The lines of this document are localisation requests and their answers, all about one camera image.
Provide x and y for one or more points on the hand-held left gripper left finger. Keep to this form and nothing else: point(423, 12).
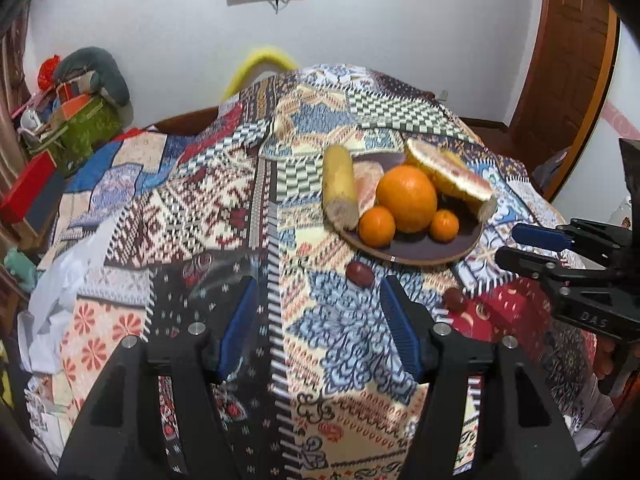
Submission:
point(240, 325)

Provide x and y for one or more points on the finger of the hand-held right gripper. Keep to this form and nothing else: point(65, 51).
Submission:
point(535, 235)
point(525, 262)

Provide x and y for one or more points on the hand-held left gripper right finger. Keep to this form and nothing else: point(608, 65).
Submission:
point(400, 330)

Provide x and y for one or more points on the red date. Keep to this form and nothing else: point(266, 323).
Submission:
point(360, 274)
point(456, 300)

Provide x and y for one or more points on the dark brown round plate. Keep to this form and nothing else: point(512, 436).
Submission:
point(425, 252)

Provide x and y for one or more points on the small mandarin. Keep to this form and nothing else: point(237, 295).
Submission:
point(444, 225)
point(377, 226)

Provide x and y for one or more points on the pomelo wedge with peel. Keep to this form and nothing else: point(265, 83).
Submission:
point(460, 180)

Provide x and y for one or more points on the large orange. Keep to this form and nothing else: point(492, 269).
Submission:
point(406, 197)

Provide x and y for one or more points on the yellow sugarcane piece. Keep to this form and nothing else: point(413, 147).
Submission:
point(340, 185)

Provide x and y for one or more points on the person's right hand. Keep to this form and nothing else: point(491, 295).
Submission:
point(604, 360)

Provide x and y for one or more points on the light grey cloth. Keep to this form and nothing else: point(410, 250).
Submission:
point(595, 415)

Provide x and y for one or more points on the patchwork patterned blanket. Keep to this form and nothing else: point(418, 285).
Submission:
point(200, 200)

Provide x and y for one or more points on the peeled pink pomelo segment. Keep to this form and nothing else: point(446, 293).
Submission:
point(367, 185)

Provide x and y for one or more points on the brown wooden door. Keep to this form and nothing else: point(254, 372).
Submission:
point(565, 60)

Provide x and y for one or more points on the white plastic bag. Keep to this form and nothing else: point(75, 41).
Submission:
point(60, 285)

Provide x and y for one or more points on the brown wooden headboard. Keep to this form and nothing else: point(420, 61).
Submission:
point(185, 120)

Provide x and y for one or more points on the teal cloth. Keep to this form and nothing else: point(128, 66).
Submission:
point(20, 267)

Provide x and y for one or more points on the green patterned box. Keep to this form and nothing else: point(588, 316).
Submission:
point(87, 135)

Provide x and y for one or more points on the red flat box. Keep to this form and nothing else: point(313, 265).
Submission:
point(30, 187)

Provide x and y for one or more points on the yellow curved cushion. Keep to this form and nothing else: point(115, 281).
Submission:
point(255, 62)

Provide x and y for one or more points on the orange box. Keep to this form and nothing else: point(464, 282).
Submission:
point(75, 105)

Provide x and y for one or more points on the grey green pillow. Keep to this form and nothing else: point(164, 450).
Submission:
point(107, 75)

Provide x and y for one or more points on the red plastic bag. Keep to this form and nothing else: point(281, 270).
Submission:
point(49, 72)

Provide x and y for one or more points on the brown curtain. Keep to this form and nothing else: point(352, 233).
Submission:
point(12, 85)

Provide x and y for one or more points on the pink wall sticker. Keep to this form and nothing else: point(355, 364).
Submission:
point(622, 122)

